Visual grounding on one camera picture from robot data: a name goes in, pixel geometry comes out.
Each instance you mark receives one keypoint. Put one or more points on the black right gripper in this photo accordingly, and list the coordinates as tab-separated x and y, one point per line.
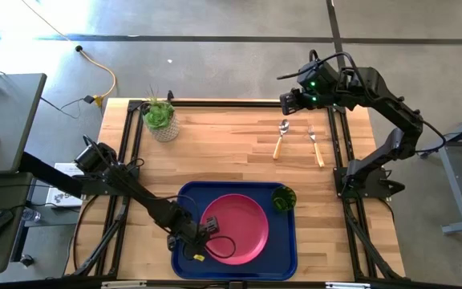
315	100

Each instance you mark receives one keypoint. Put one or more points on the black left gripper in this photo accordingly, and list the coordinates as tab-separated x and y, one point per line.
191	237

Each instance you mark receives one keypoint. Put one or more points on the pink round plate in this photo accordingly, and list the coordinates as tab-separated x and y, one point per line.
243	221

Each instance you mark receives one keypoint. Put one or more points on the green faceted glass cup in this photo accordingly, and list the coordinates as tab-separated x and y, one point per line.
284	198

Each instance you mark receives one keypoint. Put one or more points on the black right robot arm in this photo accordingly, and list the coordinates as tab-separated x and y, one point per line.
399	120

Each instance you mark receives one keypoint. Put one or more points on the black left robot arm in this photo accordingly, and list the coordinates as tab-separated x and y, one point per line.
143	193

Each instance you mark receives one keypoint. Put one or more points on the blue plastic tray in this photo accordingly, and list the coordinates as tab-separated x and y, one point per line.
283	249

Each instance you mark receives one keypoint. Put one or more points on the white patterned plant pot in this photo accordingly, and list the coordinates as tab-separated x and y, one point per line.
169	133

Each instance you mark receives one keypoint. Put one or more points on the green succulent plant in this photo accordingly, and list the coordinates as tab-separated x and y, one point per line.
158	116

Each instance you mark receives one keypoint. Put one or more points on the white printed paper sheet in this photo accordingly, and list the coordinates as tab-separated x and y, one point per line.
60	198

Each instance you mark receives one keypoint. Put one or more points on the grey metal side table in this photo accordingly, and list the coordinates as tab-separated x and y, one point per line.
455	132

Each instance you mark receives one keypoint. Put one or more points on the black diagonal beam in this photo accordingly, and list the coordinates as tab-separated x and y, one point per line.
50	173

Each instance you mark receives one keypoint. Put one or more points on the clear plastic water bottle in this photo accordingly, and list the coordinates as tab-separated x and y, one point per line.
31	214

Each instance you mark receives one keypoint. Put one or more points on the black caster wheel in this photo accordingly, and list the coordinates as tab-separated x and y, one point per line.
27	260

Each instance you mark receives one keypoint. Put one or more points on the black round floor plug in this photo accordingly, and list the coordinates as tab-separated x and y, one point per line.
79	48

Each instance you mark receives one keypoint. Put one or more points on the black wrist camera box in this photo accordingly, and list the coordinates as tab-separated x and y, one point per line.
319	74

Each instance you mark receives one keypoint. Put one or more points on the black aluminium table frame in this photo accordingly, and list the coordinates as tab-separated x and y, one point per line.
231	103

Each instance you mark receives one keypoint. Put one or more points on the silver metal bracket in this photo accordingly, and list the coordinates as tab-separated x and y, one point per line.
347	286
122	285

